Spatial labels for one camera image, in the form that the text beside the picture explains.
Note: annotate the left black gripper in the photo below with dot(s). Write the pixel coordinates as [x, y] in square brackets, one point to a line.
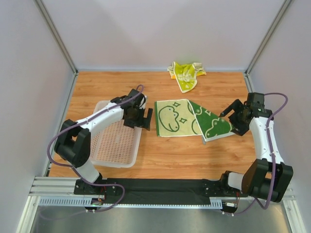
[140, 122]

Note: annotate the right aluminium frame post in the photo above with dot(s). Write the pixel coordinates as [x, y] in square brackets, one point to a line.
[270, 32]

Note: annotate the green frog pattern towel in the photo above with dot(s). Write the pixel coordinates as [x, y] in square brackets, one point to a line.
[181, 118]

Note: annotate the left aluminium frame post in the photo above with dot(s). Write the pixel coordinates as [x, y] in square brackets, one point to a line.
[55, 33]

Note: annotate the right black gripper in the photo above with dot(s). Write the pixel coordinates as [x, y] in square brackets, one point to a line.
[236, 119]

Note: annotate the aluminium frame post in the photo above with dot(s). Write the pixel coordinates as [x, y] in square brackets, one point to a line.
[270, 32]
[55, 33]

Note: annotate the crumpled yellow green towel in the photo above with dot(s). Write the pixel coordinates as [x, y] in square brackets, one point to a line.
[186, 75]

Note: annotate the slotted grey cable duct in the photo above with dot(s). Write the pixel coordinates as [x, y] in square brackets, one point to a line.
[90, 202]

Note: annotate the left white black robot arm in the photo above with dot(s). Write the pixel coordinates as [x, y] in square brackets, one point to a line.
[73, 143]

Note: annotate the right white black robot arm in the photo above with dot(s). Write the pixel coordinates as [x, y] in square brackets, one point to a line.
[268, 177]

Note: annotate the white plastic basket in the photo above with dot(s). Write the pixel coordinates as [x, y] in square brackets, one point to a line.
[112, 143]

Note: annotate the aluminium front rail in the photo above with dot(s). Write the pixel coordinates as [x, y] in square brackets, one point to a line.
[70, 186]

